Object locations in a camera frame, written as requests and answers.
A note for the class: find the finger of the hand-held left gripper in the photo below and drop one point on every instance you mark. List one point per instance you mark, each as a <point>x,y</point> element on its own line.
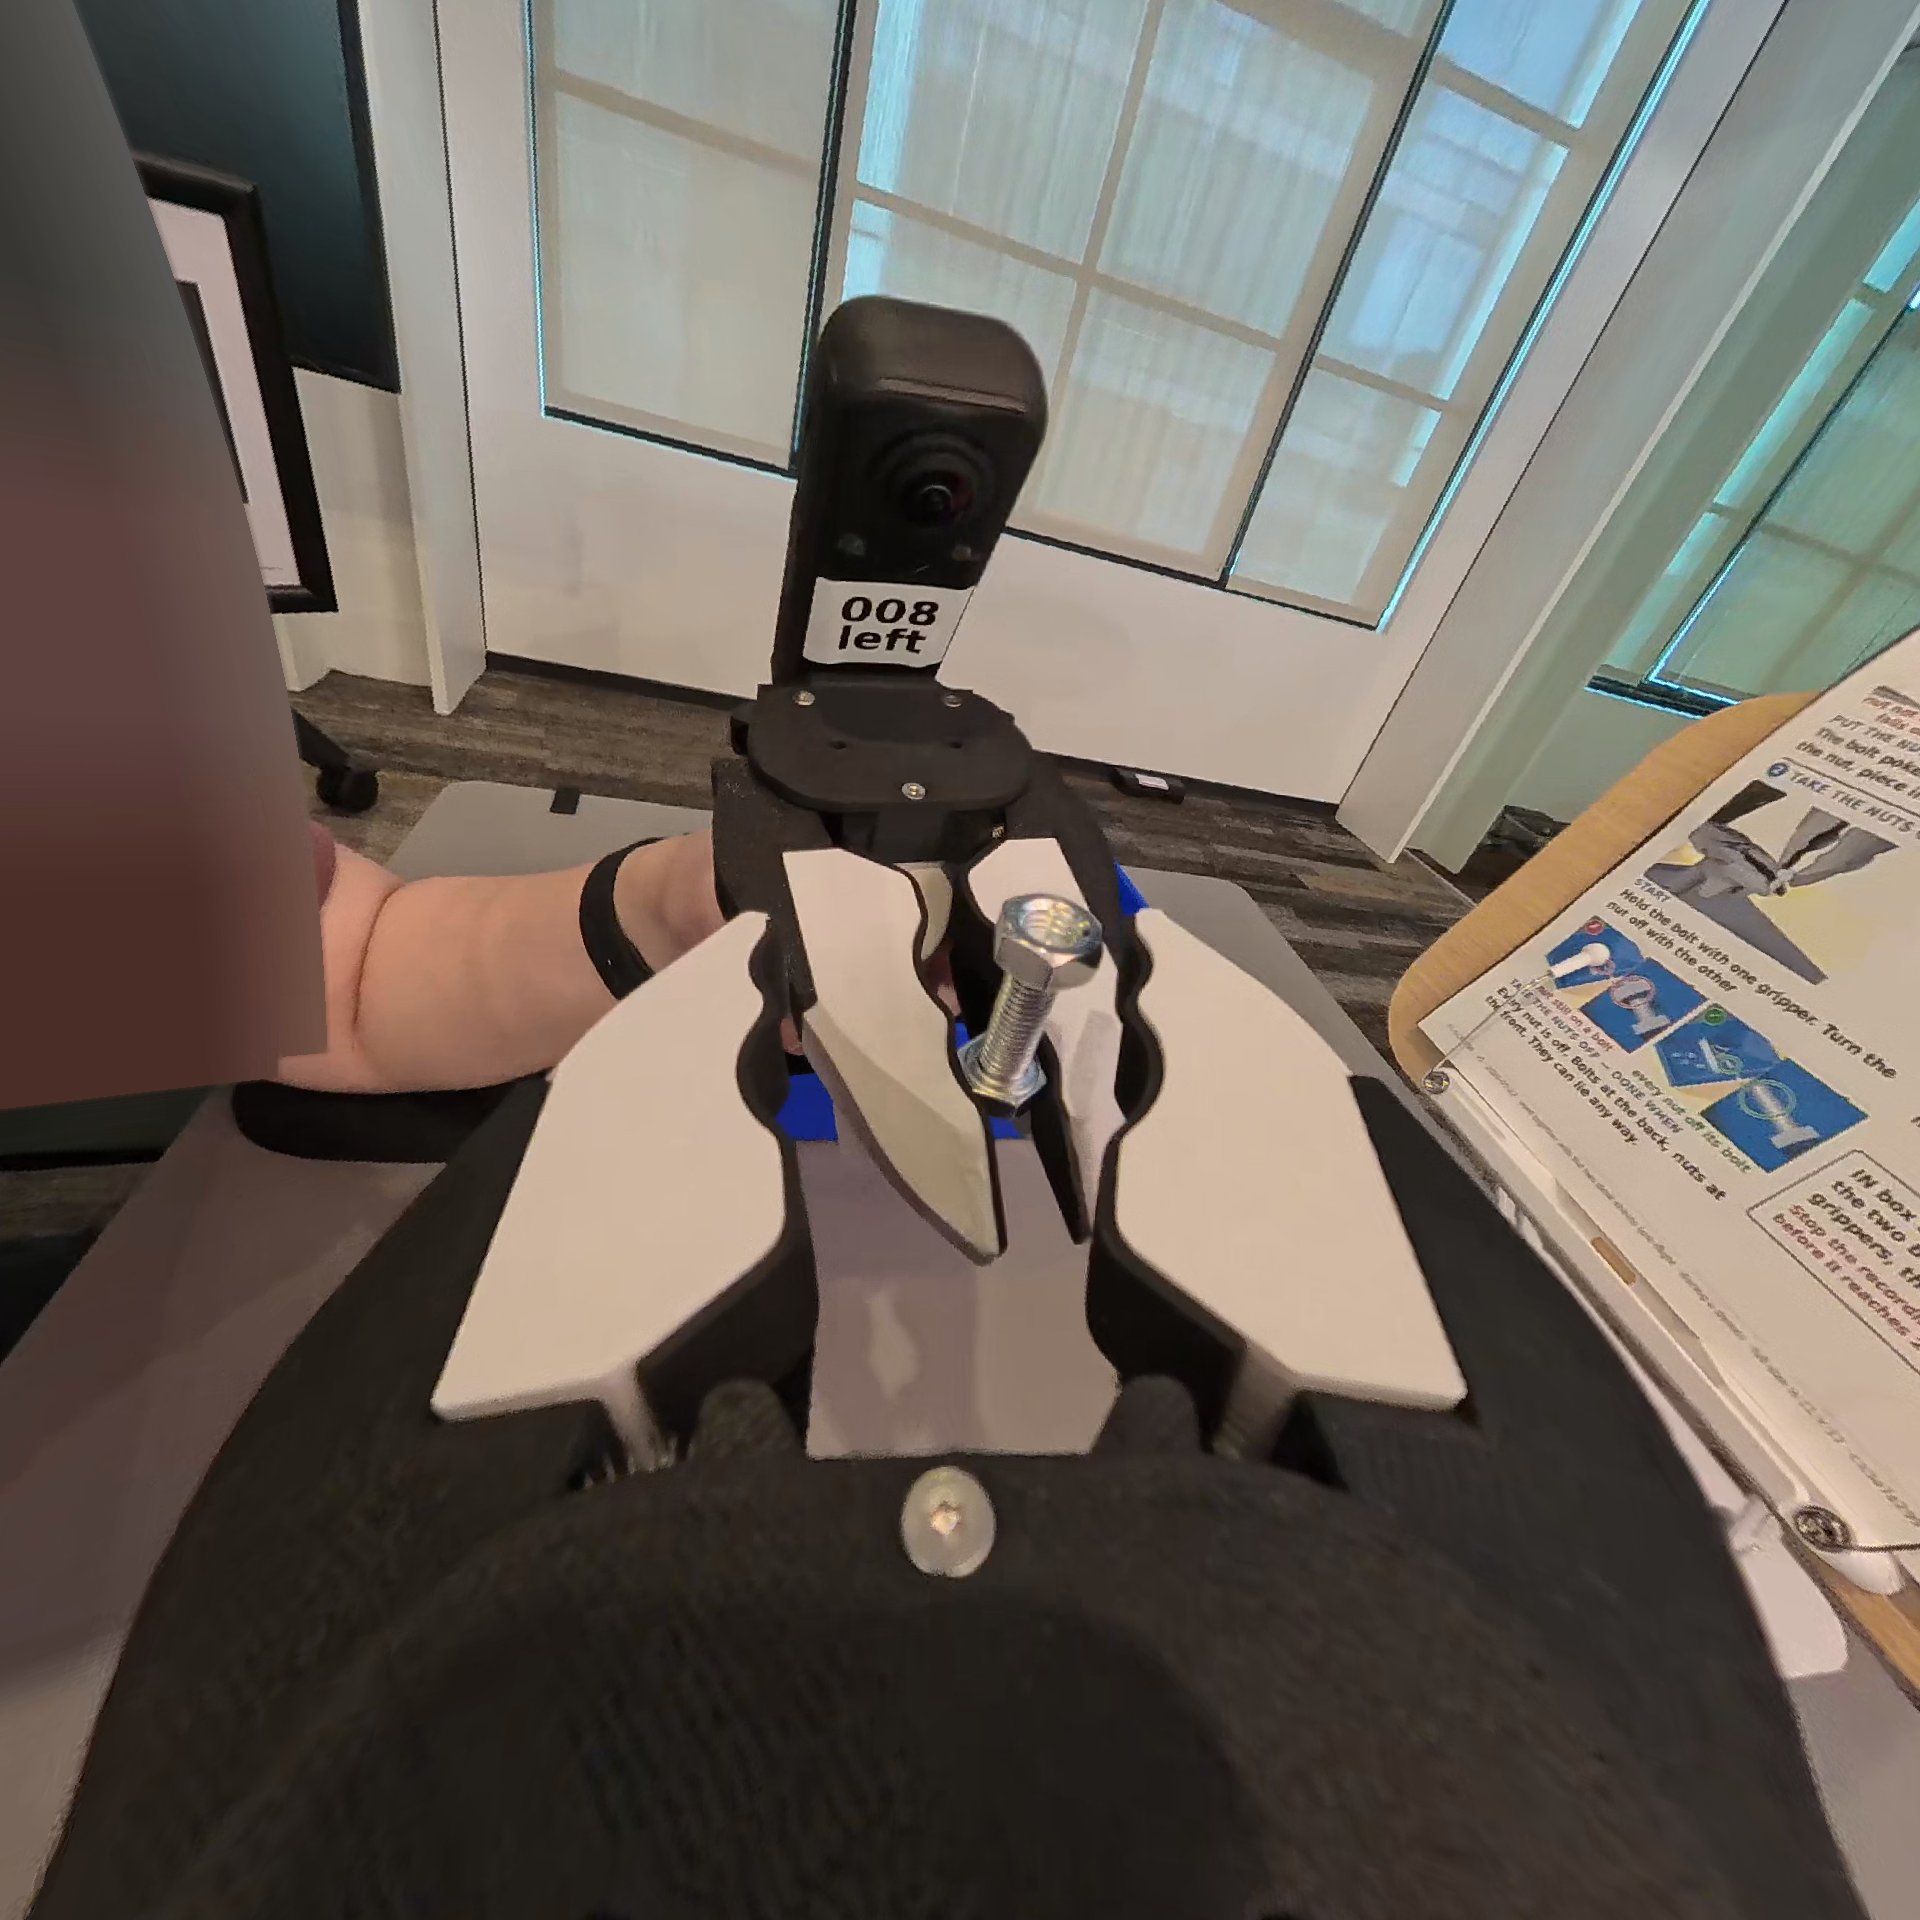
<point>884,1020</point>
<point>1037,870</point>

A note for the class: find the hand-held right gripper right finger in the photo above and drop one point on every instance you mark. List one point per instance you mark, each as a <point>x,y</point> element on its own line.
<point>1273,1199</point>

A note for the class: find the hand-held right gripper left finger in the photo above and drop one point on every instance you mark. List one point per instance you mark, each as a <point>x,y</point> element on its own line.
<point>632,1199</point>

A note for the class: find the blue plastic tray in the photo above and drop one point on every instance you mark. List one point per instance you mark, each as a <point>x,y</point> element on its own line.
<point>812,1114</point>

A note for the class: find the silver hex nut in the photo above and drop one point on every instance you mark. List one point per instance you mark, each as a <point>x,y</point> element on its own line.
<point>997,1073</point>

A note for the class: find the silver hex bolt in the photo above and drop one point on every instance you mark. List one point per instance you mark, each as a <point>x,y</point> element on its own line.
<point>1027,1002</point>

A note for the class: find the person's left forearm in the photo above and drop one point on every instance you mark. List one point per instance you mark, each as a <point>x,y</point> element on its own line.
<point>452,990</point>

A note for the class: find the person's left hand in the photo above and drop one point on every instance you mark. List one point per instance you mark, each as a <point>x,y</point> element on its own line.
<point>673,897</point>

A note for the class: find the black floor box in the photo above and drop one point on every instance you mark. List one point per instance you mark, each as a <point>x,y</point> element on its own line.
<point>1147,780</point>

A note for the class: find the black wristband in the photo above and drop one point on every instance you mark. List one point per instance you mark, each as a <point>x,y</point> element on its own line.
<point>599,930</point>

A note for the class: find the large paned window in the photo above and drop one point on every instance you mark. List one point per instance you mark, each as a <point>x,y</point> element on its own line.
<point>1048,179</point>

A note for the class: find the rounded wooden board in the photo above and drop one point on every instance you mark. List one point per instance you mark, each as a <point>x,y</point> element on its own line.
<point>1619,809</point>

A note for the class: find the framed code sign on legs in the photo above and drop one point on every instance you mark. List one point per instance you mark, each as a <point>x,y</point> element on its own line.
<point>238,388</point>

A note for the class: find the tall teal-tinted window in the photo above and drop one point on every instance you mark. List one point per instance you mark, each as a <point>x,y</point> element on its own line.
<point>1799,524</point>

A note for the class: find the large dark wall screen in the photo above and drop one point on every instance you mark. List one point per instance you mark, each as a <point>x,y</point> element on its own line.
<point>255,88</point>

